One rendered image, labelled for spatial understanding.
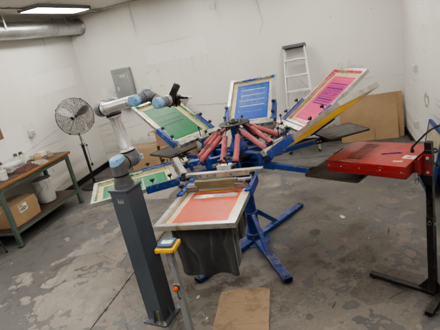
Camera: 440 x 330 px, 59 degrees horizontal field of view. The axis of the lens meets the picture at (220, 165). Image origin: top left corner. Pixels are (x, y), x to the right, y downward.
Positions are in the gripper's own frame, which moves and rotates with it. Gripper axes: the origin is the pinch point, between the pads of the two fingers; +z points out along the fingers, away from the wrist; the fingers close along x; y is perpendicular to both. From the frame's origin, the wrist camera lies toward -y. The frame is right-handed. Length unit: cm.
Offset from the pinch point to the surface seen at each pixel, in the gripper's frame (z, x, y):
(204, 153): 62, -1, 68
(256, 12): 399, -111, -52
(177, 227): -53, 41, 73
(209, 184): 6, 34, 65
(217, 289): 14, 59, 166
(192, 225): -51, 51, 68
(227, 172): 30, 37, 61
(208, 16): 383, -190, -30
